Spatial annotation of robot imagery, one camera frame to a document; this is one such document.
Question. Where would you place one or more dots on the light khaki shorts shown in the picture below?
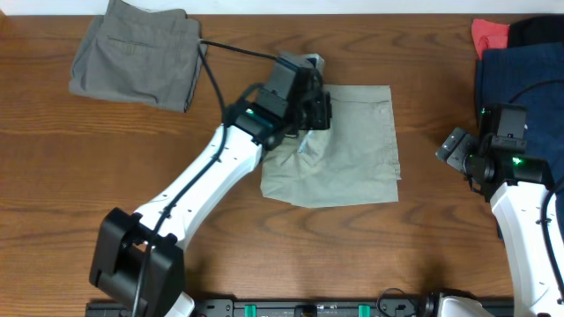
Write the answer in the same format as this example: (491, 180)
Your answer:
(353, 162)

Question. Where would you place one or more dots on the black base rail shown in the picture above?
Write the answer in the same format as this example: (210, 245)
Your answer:
(229, 308)

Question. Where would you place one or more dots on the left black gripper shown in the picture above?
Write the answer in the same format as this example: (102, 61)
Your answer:
(322, 105)

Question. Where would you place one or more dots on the navy blue shorts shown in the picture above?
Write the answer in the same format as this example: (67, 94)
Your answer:
(530, 76)

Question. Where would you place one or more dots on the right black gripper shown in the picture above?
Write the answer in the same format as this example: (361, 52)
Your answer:
(477, 146)

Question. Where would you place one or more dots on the black garment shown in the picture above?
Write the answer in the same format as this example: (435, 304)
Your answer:
(537, 30)

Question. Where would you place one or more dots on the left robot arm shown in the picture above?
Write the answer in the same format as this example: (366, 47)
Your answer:
(138, 260)

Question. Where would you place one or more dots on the red garment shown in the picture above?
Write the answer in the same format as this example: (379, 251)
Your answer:
(488, 35)

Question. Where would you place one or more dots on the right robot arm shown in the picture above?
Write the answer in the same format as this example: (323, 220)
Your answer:
(521, 192)

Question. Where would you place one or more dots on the folded grey shorts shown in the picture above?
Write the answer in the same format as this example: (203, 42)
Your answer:
(132, 55)

